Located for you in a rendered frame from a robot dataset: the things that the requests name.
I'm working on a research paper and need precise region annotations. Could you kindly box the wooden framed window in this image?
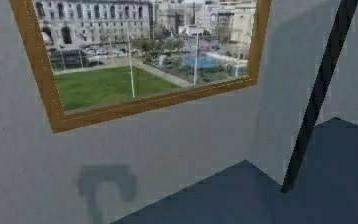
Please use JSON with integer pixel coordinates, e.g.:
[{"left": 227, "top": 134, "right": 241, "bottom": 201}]
[{"left": 8, "top": 0, "right": 273, "bottom": 135}]

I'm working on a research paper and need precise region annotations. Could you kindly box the black door frame post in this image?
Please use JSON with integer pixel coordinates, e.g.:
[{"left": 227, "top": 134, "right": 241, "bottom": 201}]
[{"left": 280, "top": 0, "right": 358, "bottom": 194}]

